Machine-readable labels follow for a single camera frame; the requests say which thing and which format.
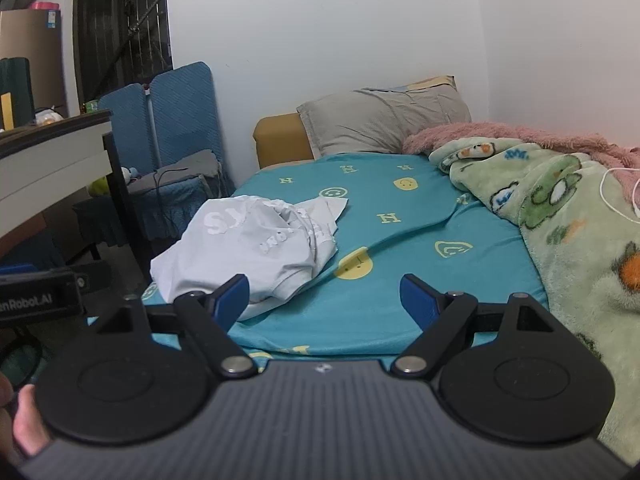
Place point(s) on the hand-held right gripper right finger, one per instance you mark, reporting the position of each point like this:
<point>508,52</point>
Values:
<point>414,297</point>

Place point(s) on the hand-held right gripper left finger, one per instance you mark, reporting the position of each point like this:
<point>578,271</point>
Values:
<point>235,296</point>

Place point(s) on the white T-shirt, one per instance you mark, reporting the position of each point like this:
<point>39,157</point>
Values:
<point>250,255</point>

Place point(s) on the person's left hand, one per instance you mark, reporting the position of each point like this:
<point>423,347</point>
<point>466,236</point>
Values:
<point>27,420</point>

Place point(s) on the teal smiley-print bed sheet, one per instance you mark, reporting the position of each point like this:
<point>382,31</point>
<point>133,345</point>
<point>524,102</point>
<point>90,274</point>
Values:
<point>400,240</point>

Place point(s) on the green plush toy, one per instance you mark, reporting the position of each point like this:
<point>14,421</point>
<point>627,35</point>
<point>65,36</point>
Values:
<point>99,187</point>

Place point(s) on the white desk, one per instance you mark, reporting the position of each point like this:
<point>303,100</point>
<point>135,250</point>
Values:
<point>45,160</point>

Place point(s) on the grey cloth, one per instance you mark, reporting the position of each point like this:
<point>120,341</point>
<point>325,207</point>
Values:
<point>185,170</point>

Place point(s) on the blue white plush toy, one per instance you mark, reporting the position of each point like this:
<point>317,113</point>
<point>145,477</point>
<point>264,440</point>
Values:
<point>130,174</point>

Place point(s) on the mustard padded headboard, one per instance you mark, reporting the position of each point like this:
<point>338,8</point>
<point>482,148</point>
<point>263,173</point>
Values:
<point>277,140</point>

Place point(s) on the green frog-print blanket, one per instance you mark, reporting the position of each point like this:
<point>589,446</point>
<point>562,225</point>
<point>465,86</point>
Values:
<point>575,240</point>

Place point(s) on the pink fuzzy blanket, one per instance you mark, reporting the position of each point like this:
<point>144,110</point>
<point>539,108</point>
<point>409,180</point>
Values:
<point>475,132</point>

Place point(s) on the white plastic bag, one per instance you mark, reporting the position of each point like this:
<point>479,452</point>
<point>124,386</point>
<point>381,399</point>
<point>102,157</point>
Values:
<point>49,116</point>

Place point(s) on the grey pillow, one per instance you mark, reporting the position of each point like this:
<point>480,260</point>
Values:
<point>380,120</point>

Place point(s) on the small green box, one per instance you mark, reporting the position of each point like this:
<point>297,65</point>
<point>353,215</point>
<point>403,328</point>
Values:
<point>91,106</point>

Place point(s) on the blue folding chair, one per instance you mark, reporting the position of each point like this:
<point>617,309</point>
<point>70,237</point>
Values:
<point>185,105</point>

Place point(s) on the dark green panel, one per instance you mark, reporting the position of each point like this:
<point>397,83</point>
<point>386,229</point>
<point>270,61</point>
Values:
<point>17,85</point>

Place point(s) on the yellow pillow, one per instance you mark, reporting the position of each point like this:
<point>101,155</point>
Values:
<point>435,82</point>

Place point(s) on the cardboard box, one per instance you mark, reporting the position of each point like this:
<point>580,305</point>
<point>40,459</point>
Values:
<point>30,40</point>

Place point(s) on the dark metal door grille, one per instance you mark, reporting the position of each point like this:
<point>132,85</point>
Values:
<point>115,20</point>

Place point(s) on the pink flat item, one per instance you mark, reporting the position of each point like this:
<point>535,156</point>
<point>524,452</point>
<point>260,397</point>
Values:
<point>45,6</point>

